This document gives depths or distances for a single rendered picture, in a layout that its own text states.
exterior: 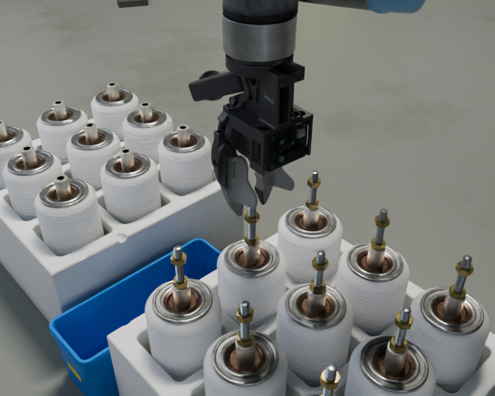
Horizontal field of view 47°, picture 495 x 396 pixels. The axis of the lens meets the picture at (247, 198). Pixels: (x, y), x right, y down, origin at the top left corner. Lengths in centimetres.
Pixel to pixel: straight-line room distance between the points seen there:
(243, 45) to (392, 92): 129
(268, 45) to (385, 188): 86
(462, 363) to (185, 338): 34
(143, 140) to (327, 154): 56
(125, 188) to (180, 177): 12
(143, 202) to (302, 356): 40
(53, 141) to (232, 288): 53
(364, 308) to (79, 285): 45
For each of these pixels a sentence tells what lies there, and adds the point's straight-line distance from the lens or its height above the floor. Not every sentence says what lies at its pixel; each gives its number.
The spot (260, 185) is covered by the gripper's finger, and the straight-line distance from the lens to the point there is 73.
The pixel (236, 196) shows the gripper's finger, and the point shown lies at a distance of 69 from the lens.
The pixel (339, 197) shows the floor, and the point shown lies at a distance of 134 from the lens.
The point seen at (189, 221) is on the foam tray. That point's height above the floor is 14.
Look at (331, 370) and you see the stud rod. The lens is 55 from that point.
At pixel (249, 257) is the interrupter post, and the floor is 26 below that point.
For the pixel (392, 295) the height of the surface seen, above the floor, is 23.
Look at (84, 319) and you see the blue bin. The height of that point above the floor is 9.
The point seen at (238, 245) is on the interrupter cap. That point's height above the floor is 25.
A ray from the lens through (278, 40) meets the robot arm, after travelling 58.
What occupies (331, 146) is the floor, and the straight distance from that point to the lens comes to 153.
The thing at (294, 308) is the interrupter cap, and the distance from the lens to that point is 73.
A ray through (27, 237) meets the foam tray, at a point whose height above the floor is 18.
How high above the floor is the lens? 79
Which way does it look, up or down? 36 degrees down
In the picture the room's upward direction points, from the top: straight up
